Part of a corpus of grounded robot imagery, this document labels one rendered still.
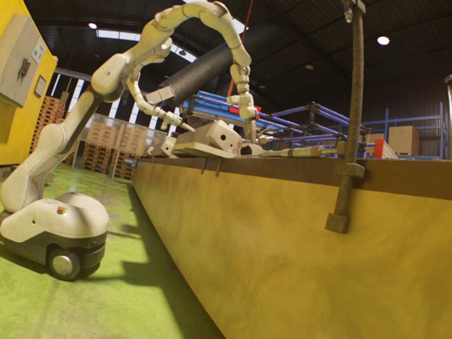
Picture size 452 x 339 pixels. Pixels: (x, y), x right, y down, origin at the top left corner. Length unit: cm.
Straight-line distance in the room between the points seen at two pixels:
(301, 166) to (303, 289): 33
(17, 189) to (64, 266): 50
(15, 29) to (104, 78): 147
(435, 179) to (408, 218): 9
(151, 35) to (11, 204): 122
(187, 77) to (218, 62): 148
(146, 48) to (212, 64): 819
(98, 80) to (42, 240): 84
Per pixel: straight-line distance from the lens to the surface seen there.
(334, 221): 51
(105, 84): 132
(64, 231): 117
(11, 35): 256
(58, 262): 125
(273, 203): 73
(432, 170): 48
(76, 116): 136
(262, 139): 121
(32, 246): 128
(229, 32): 110
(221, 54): 990
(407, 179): 49
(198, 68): 929
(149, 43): 143
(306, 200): 63
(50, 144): 134
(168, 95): 845
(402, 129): 1088
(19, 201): 145
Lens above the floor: 65
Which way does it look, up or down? 3 degrees up
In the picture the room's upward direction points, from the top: 13 degrees clockwise
